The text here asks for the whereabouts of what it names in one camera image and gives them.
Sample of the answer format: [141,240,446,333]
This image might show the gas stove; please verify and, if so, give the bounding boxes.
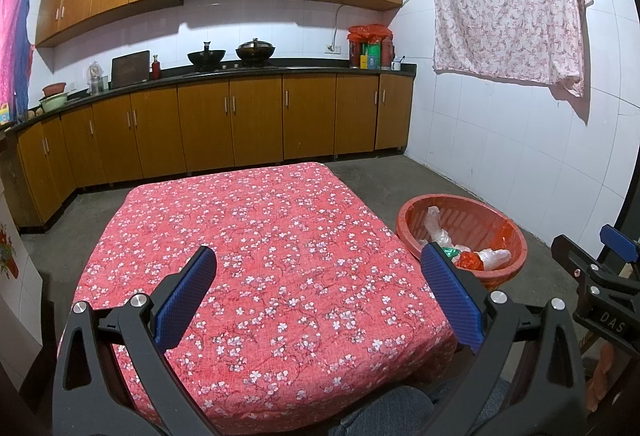
[187,60,281,72]

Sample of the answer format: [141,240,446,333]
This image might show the red floral tablecloth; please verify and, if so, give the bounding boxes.
[60,161,458,434]

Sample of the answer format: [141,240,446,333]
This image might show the white panel with flower print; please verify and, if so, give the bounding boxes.
[0,186,46,357]

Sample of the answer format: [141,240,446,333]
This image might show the row of wooden base cabinets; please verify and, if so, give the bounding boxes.
[12,73,416,229]

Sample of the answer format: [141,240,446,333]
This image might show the person's blue jeans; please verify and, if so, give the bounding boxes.
[335,378,511,436]

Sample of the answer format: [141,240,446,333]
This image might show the black kitchen countertop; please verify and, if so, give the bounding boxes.
[7,63,417,134]

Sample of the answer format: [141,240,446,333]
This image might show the white power cable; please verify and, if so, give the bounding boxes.
[331,4,351,47]

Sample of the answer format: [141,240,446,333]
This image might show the blue hanging garment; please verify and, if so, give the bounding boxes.
[12,0,35,121]

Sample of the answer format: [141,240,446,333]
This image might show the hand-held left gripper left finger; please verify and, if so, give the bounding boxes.
[51,245,218,436]

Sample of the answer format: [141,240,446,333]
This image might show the pink floral hanging sheet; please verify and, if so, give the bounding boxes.
[426,0,595,99]

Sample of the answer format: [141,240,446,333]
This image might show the dark cutting board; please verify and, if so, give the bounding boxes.
[111,50,152,89]

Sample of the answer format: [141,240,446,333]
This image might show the pink hanging cloth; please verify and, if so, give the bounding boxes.
[0,0,31,111]

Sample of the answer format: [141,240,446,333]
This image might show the red plastic bag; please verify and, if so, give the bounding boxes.
[347,23,393,44]

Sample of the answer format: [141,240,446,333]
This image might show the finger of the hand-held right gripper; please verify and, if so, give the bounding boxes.
[551,235,609,287]
[599,224,640,267]

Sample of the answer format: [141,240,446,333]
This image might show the clear plastic bag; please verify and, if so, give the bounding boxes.
[424,206,457,249]

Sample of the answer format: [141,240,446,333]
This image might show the black wok with lid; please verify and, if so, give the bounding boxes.
[236,38,277,62]

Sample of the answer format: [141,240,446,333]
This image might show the green basin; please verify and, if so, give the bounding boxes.
[39,92,70,113]

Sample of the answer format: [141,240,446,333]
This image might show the orange plastic mesh basket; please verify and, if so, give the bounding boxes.
[396,193,528,291]

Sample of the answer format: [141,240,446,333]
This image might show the white plastic bag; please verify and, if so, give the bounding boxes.
[475,248,512,271]

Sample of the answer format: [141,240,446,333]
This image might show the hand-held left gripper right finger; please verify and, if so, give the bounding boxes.
[419,242,587,436]

